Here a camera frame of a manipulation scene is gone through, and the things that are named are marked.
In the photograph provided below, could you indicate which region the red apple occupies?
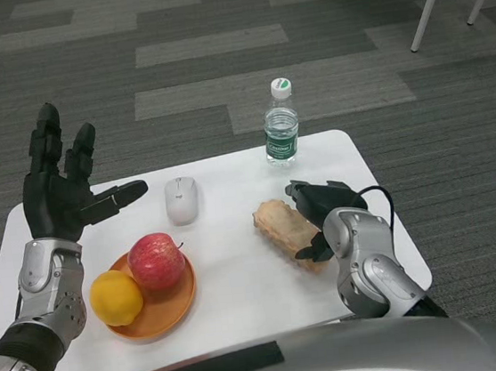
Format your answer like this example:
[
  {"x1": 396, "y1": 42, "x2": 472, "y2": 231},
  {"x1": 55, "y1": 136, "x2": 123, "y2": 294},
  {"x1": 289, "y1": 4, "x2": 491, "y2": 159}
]
[{"x1": 123, "y1": 230, "x2": 190, "y2": 294}]

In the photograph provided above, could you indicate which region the yellow lemon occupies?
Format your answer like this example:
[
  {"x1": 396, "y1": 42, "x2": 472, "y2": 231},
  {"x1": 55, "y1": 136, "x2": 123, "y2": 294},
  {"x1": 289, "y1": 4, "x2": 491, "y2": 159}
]
[{"x1": 86, "y1": 268, "x2": 147, "y2": 330}]

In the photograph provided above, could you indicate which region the ridged brown bread loaf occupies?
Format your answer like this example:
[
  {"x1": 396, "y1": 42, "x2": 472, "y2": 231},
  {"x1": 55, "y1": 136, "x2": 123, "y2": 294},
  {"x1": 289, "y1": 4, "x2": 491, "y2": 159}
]
[{"x1": 250, "y1": 192, "x2": 335, "y2": 282}]

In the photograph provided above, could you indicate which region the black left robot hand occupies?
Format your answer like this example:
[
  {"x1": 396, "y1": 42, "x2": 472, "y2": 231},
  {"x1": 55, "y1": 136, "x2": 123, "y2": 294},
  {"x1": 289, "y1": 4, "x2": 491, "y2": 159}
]
[{"x1": 12, "y1": 93, "x2": 155, "y2": 247}]

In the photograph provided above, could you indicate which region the orange round plate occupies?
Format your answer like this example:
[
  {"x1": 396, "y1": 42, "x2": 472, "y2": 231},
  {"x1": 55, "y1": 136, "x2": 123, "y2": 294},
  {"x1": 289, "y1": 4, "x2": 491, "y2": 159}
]
[{"x1": 95, "y1": 245, "x2": 203, "y2": 346}]

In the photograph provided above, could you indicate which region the clear water bottle green label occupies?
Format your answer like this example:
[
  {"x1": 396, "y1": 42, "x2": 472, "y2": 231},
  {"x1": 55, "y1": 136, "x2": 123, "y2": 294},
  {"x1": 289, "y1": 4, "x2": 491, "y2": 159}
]
[{"x1": 256, "y1": 76, "x2": 305, "y2": 170}]

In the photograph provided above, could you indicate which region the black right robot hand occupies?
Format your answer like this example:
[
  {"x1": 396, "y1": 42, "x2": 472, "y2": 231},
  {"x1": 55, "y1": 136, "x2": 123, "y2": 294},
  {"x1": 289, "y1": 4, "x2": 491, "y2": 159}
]
[{"x1": 282, "y1": 172, "x2": 373, "y2": 266}]

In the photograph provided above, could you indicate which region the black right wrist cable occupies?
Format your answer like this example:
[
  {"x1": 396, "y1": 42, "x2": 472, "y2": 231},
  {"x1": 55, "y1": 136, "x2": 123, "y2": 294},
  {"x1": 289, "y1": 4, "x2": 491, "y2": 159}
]
[{"x1": 354, "y1": 182, "x2": 398, "y2": 237}]

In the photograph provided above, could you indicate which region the white computer mouse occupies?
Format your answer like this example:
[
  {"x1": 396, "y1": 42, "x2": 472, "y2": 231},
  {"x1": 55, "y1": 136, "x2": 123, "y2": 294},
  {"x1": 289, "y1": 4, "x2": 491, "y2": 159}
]
[{"x1": 162, "y1": 174, "x2": 203, "y2": 228}]

